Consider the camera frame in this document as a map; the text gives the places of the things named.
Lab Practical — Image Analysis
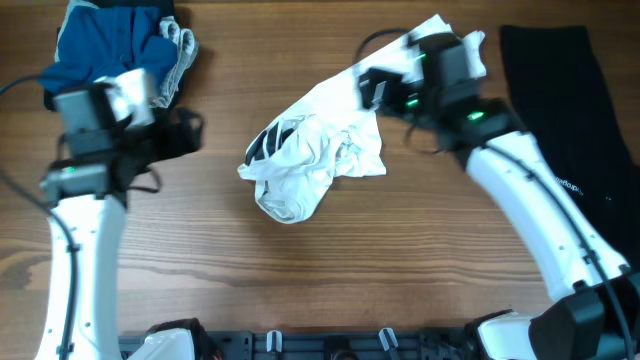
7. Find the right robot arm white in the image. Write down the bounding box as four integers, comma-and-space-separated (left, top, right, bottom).
354, 67, 639, 359

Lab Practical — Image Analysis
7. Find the white t-shirt black print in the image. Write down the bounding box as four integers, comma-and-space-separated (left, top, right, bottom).
237, 13, 487, 225

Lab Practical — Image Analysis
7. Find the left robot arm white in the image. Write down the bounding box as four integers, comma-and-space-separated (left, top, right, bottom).
36, 108, 204, 359

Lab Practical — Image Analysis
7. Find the black trousers right side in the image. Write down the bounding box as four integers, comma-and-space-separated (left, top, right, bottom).
500, 25, 639, 270

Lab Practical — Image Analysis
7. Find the grey white-trimmed garment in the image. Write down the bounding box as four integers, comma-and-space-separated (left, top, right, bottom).
151, 16, 199, 108

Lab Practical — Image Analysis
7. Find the blue button shirt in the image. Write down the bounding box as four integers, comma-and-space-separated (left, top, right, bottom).
40, 6, 178, 93

